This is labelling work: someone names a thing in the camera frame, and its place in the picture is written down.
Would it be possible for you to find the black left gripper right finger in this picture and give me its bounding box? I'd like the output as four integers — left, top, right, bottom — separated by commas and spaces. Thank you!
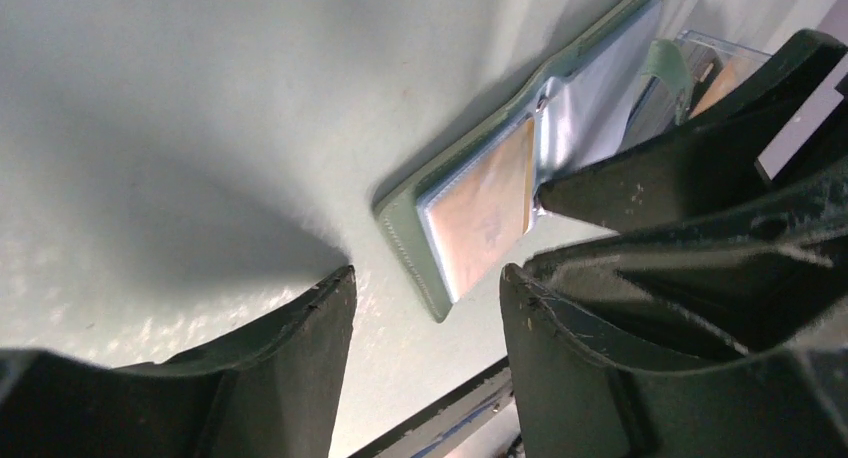
500, 264, 847, 457

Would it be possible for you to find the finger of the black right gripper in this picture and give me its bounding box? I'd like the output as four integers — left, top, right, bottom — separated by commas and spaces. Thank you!
524, 170, 847, 359
537, 29, 847, 233

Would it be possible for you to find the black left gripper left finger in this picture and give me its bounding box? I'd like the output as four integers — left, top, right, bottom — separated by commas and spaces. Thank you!
1, 266, 357, 457

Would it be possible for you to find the clear plastic card box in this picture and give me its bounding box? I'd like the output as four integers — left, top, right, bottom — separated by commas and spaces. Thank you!
620, 30, 771, 151

